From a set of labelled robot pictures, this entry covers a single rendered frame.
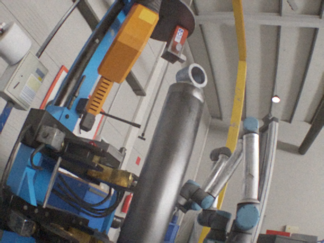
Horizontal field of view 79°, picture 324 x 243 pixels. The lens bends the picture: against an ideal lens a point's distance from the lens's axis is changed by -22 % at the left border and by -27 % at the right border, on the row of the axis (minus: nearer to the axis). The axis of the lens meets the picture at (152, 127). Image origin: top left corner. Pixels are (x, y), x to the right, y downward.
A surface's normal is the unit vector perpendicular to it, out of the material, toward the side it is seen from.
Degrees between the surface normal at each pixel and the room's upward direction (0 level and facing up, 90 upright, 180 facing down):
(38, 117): 90
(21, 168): 90
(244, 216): 95
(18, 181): 90
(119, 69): 143
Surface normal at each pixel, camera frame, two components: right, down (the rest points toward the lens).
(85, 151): -0.32, -0.44
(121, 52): 0.01, 0.57
